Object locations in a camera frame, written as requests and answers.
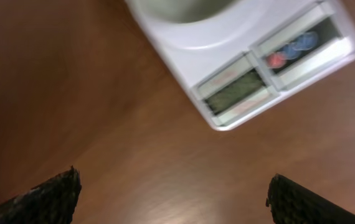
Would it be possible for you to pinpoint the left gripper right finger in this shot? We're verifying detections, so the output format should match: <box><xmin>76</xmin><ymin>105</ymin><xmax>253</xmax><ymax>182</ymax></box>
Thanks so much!
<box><xmin>266</xmin><ymin>174</ymin><xmax>355</xmax><ymax>224</ymax></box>

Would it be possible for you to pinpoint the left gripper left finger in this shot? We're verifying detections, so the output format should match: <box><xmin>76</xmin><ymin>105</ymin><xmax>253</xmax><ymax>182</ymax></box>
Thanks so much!
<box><xmin>0</xmin><ymin>167</ymin><xmax>82</xmax><ymax>224</ymax></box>

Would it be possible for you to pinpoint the white digital kitchen scale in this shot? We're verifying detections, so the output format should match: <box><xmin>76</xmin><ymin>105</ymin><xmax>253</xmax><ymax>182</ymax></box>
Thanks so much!
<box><xmin>127</xmin><ymin>0</ymin><xmax>355</xmax><ymax>131</ymax></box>

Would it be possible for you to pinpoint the white round bowl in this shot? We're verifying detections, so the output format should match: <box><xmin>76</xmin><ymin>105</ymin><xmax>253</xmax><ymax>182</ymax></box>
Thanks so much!
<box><xmin>133</xmin><ymin>0</ymin><xmax>240</xmax><ymax>24</ymax></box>

